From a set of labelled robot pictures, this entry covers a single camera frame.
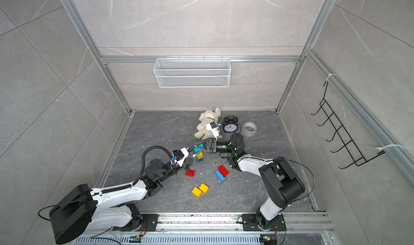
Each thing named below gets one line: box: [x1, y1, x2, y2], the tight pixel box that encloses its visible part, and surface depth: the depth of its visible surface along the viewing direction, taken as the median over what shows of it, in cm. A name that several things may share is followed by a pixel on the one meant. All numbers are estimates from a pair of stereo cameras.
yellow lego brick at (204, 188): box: [198, 182, 210, 195], surface depth 83 cm
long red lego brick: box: [217, 165, 230, 178], surface depth 90 cm
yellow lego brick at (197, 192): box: [191, 187, 203, 199], surface depth 82 cm
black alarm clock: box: [222, 115, 239, 133], surface depth 103 cm
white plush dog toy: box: [194, 106, 223, 141], surface depth 103 cm
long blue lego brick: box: [215, 170, 226, 183], surface depth 87 cm
